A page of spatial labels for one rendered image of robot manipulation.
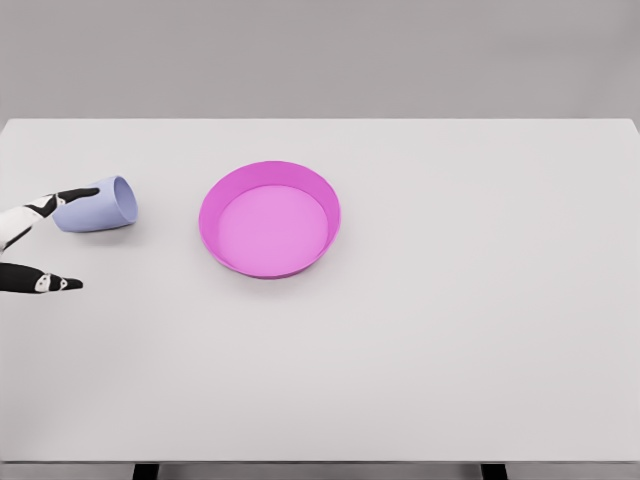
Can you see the pink round plate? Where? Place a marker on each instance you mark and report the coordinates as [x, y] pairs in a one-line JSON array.
[[270, 225]]

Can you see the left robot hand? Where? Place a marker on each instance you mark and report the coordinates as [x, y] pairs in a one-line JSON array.
[[20, 217]]

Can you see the lavender blue cup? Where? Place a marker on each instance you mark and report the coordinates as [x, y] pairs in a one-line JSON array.
[[90, 212]]

